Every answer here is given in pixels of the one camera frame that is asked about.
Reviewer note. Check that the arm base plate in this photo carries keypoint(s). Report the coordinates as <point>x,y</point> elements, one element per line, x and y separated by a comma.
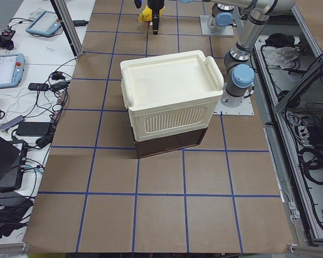
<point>234,106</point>
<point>218,26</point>

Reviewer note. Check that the upper blue teach pendant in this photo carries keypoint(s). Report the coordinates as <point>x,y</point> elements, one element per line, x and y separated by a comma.
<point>45,25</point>

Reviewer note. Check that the cream plastic panel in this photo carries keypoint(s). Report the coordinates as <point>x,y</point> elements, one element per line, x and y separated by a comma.
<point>170,94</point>

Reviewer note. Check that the dark wooden drawer cabinet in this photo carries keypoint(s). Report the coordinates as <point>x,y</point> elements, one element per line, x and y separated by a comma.
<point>156,146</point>

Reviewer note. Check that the yellow plush toy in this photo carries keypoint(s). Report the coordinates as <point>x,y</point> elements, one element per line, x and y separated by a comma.
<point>145,16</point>

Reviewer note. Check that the aluminium frame post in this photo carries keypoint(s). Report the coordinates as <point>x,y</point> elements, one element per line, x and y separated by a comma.
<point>62,12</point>

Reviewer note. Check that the black laptop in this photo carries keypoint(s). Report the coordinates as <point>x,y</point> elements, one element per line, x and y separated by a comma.
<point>12,158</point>

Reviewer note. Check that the crumpled white cloth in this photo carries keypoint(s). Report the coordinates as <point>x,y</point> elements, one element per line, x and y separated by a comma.
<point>284,57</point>

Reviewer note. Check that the black power adapter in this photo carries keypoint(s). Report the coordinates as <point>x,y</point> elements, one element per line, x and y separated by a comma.
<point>33,129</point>

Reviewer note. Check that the aluminium side frame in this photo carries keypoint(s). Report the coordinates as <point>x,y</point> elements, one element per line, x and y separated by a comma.
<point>295,102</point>

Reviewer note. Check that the lower blue teach pendant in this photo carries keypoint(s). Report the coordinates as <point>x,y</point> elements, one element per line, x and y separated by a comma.
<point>11,70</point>

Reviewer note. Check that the blue teach pendant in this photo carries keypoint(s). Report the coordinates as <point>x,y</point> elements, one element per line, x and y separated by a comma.
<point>11,70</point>
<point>45,25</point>

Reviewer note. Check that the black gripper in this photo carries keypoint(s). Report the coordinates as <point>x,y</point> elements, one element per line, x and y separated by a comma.
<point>155,6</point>

